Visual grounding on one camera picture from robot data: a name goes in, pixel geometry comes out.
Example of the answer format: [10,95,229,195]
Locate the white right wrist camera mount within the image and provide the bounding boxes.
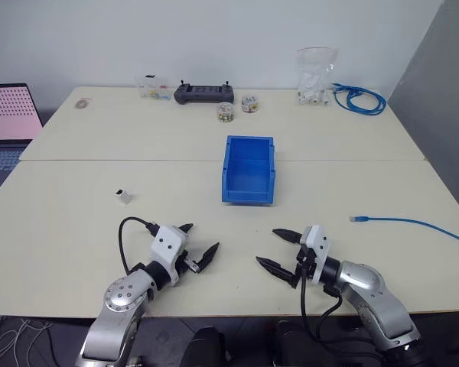
[303,225,332,286]

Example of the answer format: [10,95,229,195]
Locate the short blue Ethernet cable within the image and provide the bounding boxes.
[349,214,459,247]

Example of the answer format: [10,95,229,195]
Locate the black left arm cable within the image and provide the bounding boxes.
[118,216,158,274]

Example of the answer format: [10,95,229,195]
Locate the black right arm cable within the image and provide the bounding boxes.
[299,248,386,359]

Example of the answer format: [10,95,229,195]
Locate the blue plastic bin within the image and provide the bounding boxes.
[220,134,278,206]

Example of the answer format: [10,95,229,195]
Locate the open laptop with pink screen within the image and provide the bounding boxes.
[0,83,44,200]

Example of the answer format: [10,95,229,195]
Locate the clear bag of white connectors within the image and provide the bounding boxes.
[295,46,340,106]

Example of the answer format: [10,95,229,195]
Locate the clear box of small parts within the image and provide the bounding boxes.
[136,73,170,102]

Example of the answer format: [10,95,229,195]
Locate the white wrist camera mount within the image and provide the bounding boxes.
[303,225,332,286]
[149,225,189,287]

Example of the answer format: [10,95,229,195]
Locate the dark grey remote controller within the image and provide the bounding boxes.
[173,79,237,106]

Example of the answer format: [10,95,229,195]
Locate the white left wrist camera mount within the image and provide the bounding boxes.
[149,225,189,287]

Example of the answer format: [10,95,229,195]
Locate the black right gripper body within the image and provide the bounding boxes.
[295,244,317,287]

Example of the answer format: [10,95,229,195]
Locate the round clear jar of beads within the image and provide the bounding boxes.
[216,102,236,124]
[240,94,261,115]

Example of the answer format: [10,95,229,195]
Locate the dark rounded shape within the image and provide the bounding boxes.
[190,325,231,367]

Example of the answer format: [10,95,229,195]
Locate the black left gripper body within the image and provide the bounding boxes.
[174,248,200,277]

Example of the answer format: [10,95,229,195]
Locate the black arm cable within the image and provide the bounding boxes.
[118,216,158,274]
[299,248,386,359]

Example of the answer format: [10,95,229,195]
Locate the thin grey wires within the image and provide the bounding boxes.
[0,317,55,367]

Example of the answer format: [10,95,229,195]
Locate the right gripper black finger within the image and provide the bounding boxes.
[272,228,304,245]
[255,256,298,289]

